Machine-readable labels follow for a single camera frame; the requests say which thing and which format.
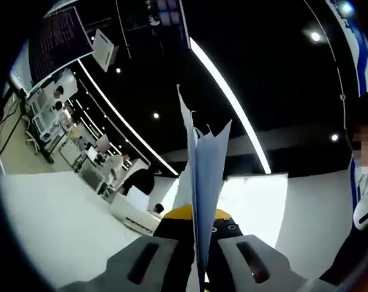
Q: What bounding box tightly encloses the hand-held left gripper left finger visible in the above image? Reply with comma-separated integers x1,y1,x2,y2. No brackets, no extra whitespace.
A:
58,204,200,292

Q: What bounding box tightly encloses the ceiling air conditioner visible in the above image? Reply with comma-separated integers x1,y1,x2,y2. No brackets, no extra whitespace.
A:
92,29,120,73

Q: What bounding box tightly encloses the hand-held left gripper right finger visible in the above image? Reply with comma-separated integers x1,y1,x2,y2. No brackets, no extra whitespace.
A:
206,208,336,292

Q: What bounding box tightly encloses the white printer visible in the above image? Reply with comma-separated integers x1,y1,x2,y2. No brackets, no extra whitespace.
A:
110,182,163,234

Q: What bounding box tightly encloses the long ceiling light strip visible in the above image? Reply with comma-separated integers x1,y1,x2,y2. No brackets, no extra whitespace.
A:
188,38,271,174

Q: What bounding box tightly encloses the white paper sheet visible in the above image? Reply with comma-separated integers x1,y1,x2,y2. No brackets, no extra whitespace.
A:
176,84,233,292

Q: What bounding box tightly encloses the curved ceiling light strip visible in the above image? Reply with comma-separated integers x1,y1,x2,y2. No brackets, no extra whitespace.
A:
77,59,180,176

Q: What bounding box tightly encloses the person in dark clothes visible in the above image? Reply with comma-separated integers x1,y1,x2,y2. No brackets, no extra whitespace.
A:
318,217,368,287

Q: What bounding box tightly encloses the white worn device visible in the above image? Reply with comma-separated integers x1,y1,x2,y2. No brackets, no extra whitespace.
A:
353,188,368,231

